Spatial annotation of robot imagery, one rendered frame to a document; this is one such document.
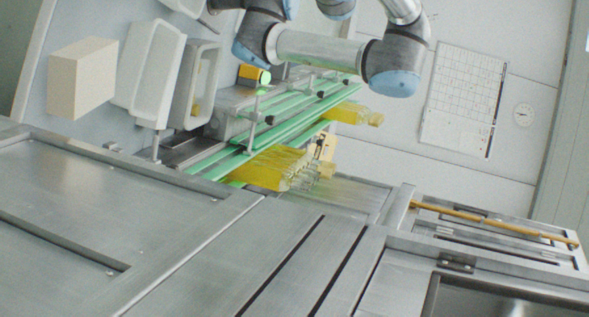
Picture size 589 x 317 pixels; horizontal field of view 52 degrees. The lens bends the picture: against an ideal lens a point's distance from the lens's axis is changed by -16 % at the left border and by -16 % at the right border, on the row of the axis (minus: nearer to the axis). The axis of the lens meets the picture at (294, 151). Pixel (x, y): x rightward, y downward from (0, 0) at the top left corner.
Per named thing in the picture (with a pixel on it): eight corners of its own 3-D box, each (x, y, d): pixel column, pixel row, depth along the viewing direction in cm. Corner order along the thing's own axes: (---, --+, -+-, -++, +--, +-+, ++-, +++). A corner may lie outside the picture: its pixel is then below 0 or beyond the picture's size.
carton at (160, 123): (135, 124, 167) (155, 129, 166) (157, 29, 165) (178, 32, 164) (145, 123, 173) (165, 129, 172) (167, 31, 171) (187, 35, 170)
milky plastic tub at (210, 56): (157, 124, 180) (186, 132, 178) (171, 41, 174) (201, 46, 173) (183, 114, 196) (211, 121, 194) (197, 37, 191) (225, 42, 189)
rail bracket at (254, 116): (222, 149, 196) (265, 160, 194) (233, 90, 192) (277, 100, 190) (226, 147, 199) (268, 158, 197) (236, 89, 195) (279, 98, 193)
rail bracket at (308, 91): (285, 91, 251) (321, 99, 248) (289, 70, 249) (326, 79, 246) (288, 89, 254) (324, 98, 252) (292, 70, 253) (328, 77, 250)
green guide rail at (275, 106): (233, 117, 199) (260, 123, 197) (234, 113, 198) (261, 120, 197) (350, 68, 364) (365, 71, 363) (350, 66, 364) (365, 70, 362)
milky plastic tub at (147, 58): (98, 106, 148) (129, 114, 146) (125, 11, 148) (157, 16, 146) (128, 114, 165) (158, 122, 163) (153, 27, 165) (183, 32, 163)
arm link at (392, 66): (259, 20, 197) (435, 52, 169) (241, 68, 196) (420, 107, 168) (238, 4, 187) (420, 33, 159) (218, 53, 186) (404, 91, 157)
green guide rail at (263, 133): (229, 143, 200) (255, 149, 199) (229, 139, 200) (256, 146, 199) (348, 81, 366) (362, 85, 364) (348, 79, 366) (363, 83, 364)
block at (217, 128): (200, 137, 197) (223, 143, 196) (206, 104, 195) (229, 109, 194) (205, 135, 201) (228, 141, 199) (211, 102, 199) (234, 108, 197)
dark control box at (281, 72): (260, 75, 261) (282, 80, 260) (264, 54, 259) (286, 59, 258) (267, 73, 269) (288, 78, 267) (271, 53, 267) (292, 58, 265)
